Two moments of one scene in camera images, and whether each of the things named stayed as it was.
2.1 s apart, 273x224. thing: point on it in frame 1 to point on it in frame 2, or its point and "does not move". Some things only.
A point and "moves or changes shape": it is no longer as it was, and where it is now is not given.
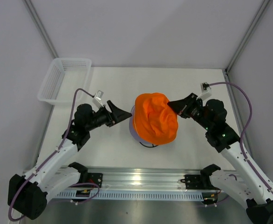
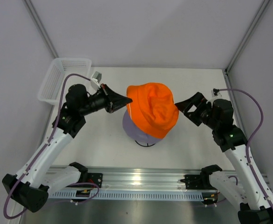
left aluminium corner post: x=41 y=27 does not move
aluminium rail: x=129 y=179 does not move
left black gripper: x=116 y=115 to x=113 y=101
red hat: x=155 y=122 moves or changes shape
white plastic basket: x=64 y=76 does not move
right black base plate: x=197 y=181 does not move
